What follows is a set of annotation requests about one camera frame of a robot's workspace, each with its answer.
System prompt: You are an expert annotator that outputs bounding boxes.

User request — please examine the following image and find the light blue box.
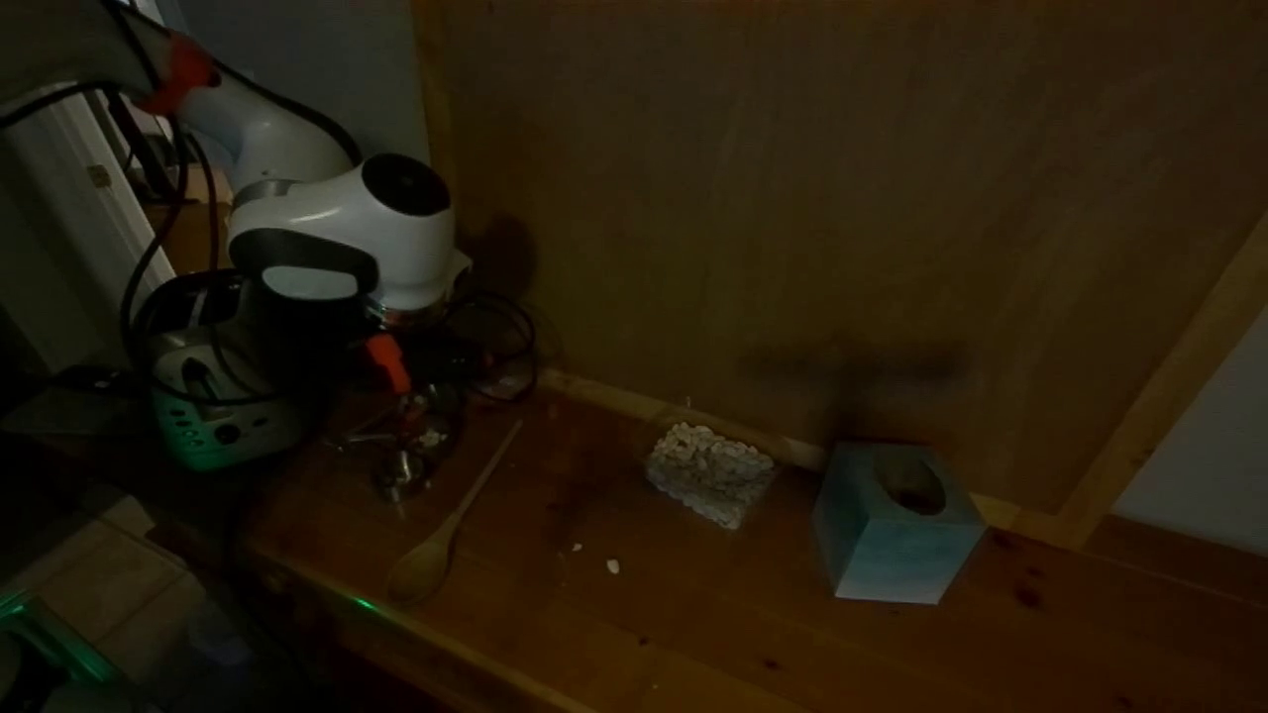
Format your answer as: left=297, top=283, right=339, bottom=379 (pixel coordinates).
left=808, top=437, right=989, bottom=610

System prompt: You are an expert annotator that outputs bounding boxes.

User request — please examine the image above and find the white bumpy tray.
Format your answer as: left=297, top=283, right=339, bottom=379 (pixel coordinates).
left=642, top=416, right=784, bottom=535

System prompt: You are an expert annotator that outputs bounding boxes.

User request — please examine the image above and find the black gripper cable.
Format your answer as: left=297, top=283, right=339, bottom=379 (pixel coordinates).
left=438, top=283, right=544, bottom=409

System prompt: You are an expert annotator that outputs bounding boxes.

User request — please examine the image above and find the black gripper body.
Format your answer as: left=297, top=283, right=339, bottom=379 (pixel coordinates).
left=252, top=256, right=446, bottom=449

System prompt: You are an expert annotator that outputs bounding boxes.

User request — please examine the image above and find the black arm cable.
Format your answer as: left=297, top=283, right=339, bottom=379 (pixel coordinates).
left=0, top=0, right=369, bottom=349

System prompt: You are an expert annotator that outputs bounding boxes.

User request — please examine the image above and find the wooden back panel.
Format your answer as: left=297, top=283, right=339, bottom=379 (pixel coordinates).
left=412, top=0, right=1268, bottom=553

